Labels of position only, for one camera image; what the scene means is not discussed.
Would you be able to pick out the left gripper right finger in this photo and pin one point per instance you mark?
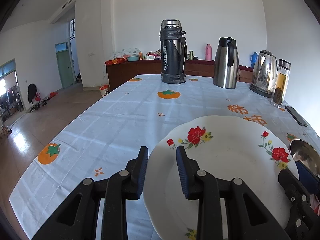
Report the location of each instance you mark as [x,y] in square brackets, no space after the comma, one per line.
[198,184]

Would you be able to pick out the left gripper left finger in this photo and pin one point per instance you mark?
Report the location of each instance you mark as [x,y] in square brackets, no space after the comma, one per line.
[124,185]

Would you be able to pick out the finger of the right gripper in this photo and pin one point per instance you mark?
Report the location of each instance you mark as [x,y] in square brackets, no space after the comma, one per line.
[307,178]

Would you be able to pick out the stainless steel bowl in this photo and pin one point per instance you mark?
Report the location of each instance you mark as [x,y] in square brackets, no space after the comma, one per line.
[304,152]

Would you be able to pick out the red flower white plate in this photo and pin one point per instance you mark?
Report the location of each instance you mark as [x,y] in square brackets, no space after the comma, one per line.
[226,147]

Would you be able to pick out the pink plastic bowl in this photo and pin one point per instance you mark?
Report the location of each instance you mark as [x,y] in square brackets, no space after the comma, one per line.
[315,204]

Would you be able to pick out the black smartphone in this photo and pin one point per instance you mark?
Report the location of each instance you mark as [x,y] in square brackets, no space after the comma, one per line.
[298,118]

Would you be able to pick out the persimmon print tablecloth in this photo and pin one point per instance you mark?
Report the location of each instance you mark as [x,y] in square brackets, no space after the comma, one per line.
[140,112]

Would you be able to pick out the glass tea bottle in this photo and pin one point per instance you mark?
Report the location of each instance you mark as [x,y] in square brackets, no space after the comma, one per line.
[281,83]

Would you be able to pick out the white orange bucket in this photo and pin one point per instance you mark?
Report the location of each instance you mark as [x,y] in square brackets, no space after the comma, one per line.
[104,90]

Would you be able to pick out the dark wood sideboard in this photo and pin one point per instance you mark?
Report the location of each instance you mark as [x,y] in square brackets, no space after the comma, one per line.
[118,74]

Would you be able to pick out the steel electric kettle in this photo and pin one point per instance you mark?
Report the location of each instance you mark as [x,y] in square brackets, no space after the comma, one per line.
[264,74]

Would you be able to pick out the green door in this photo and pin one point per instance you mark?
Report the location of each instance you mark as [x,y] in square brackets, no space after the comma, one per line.
[64,64]

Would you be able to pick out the teal basin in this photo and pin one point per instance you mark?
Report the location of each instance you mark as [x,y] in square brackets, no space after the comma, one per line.
[133,58]

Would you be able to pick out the black chair with clothes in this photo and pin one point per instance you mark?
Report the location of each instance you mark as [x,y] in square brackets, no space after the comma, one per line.
[34,98]

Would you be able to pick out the pink thermos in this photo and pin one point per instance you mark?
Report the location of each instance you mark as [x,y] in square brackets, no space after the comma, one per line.
[208,53]

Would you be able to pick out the black large thermos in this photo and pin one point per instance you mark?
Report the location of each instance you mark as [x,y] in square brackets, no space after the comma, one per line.
[173,51]

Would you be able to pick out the steel carafe black handle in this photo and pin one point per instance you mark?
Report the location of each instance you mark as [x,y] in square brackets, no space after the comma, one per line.
[226,63]

